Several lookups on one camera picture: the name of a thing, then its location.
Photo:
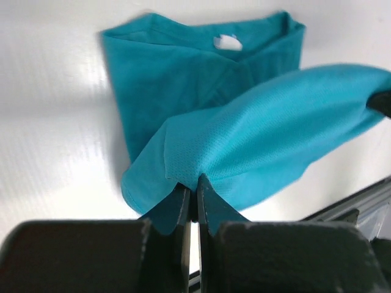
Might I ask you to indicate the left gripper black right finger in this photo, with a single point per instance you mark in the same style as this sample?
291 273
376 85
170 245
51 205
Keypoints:
298 256

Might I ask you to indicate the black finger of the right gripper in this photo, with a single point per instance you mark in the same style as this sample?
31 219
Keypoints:
381 102

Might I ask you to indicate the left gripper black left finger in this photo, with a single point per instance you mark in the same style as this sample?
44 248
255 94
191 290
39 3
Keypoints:
150 254

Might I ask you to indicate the teal t shirt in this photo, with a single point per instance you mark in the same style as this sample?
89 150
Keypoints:
229 101

